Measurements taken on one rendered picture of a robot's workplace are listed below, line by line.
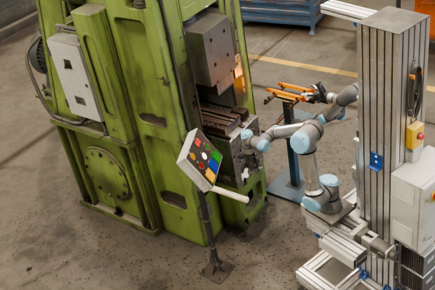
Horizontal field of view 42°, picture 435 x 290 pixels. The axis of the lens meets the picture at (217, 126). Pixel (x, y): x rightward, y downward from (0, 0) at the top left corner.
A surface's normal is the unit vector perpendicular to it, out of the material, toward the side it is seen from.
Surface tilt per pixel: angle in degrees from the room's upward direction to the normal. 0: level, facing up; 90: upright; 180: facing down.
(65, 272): 0
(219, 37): 90
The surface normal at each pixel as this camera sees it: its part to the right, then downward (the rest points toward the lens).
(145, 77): -0.58, 0.50
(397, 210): -0.77, 0.44
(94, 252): -0.15, -0.83
